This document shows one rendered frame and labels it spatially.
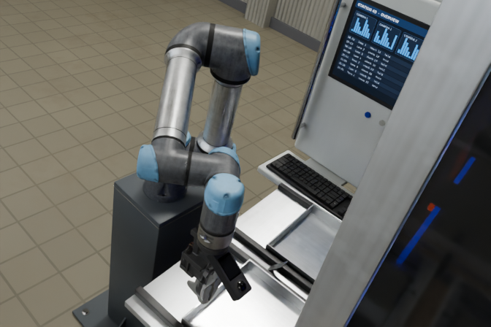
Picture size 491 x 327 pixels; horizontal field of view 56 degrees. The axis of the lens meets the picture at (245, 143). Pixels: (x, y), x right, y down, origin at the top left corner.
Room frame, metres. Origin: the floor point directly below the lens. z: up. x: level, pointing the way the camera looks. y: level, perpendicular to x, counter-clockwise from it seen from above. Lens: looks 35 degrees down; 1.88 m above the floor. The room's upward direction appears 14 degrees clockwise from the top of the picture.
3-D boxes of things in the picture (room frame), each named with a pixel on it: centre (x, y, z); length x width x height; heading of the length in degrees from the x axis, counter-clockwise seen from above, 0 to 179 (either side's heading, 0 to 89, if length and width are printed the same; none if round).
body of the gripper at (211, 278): (0.69, 0.02, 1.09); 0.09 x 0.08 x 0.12; 59
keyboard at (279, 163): (1.37, -0.30, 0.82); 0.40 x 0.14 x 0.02; 56
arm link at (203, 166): (0.78, 0.05, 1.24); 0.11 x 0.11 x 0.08; 9
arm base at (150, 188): (1.19, 0.23, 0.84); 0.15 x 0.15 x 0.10
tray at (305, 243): (0.95, -0.34, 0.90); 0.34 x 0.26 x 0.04; 59
